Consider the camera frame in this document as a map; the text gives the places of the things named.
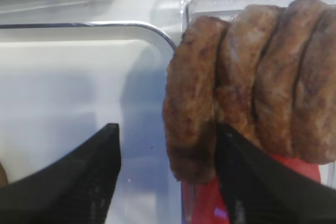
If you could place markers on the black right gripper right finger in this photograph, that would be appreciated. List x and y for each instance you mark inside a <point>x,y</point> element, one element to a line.
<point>258,189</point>

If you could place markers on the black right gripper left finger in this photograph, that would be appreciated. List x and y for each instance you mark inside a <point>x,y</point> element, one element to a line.
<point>77,188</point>

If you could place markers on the brown meat patty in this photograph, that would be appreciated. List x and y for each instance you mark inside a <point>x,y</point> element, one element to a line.
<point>277,72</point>
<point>188,107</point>
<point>313,117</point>
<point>239,53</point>

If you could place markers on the red tomato slice front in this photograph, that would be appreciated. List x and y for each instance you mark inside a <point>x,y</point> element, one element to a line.
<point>209,207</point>

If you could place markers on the metal tray with white liner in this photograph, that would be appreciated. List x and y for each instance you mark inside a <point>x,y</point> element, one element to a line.
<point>61,83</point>

